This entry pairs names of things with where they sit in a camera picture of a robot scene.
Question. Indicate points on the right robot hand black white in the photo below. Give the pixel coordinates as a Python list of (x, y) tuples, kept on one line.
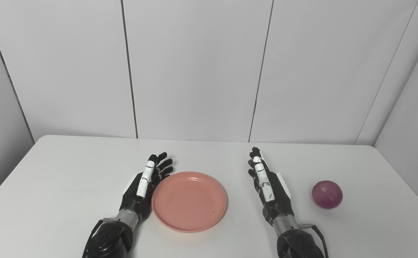
[(269, 186)]

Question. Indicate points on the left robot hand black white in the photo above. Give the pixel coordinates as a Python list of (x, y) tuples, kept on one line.
[(143, 186)]

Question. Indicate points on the pink plastic plate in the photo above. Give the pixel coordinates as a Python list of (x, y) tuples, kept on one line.
[(189, 201)]

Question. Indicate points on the red purple onion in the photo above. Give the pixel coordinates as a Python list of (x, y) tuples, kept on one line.
[(327, 194)]

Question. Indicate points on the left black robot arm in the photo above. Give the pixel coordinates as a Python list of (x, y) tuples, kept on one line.
[(112, 236)]

